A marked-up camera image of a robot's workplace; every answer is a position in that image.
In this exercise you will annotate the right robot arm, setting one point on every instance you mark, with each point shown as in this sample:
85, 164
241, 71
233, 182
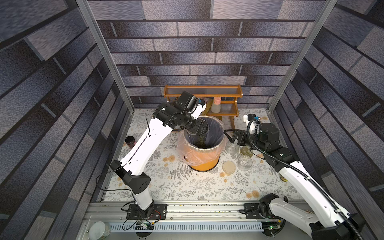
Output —
328, 221

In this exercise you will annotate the white lidded jar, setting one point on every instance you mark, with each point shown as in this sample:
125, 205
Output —
99, 231

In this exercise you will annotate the glass tea jar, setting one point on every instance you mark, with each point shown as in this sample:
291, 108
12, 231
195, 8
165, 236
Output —
244, 163

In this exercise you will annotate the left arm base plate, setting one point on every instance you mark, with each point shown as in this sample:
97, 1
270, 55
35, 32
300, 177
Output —
154, 212

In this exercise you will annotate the wooden two-tier shelf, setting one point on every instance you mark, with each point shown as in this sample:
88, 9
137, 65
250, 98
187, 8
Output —
229, 95

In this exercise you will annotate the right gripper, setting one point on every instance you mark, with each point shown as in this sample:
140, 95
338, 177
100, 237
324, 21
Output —
237, 137

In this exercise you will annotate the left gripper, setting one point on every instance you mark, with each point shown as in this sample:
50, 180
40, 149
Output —
195, 129

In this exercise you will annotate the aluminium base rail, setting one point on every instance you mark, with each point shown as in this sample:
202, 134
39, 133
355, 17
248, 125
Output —
201, 220

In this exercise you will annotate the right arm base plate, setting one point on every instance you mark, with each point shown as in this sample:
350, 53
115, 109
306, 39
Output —
253, 211

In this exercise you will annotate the green jar lid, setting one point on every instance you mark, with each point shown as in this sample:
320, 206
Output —
245, 151

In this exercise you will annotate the clear plastic bin liner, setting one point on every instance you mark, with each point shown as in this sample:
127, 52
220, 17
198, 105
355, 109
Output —
201, 153

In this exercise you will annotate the pink lidded plastic cup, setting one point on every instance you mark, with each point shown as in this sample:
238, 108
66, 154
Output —
216, 105

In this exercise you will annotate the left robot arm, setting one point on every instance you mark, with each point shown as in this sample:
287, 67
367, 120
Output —
184, 113

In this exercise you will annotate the dark red small jar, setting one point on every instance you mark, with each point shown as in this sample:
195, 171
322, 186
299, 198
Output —
130, 141

